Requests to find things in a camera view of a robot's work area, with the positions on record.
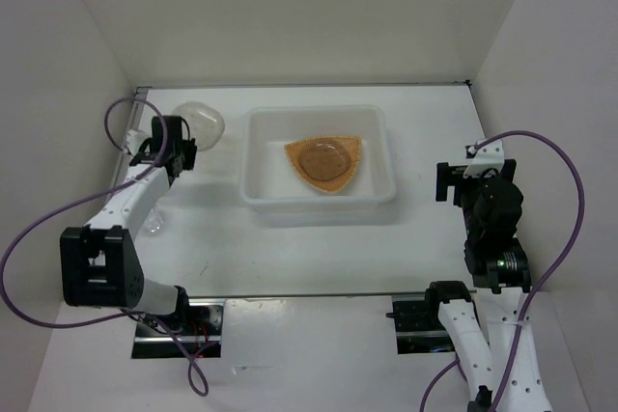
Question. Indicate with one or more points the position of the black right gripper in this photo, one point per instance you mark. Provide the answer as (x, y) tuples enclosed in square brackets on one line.
[(449, 175)]

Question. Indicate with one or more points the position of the smoky glass plate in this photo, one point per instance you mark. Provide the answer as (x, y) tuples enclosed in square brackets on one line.
[(204, 122), (324, 159)]

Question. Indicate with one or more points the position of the woven bamboo fan tray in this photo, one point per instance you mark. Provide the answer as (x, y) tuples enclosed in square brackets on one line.
[(353, 144)]

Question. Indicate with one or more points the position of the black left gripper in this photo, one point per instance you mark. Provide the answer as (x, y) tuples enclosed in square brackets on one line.
[(190, 151)]

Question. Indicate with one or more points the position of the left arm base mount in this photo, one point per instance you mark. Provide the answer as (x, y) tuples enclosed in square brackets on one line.
[(200, 334)]

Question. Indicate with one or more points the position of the translucent plastic bin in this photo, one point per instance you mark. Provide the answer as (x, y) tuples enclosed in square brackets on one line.
[(268, 183)]

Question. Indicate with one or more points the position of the clear plastic cup near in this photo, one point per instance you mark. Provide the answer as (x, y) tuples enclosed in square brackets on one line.
[(154, 222)]

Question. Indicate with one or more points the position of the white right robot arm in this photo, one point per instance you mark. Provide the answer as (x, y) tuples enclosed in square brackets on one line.
[(488, 326)]

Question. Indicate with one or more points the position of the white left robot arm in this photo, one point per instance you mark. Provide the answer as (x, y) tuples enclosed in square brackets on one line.
[(143, 295)]

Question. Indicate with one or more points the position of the aluminium table edge rail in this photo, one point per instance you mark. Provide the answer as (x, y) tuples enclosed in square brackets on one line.
[(116, 180)]

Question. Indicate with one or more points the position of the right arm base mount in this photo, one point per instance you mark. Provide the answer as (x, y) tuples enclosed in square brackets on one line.
[(417, 330)]

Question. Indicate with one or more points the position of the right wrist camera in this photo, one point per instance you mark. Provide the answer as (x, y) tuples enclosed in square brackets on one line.
[(484, 163)]

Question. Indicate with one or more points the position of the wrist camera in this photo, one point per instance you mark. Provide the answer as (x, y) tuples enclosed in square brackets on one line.
[(134, 139), (484, 163)]

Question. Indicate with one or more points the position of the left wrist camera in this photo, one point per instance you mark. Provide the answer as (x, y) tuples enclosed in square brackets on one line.
[(134, 139)]

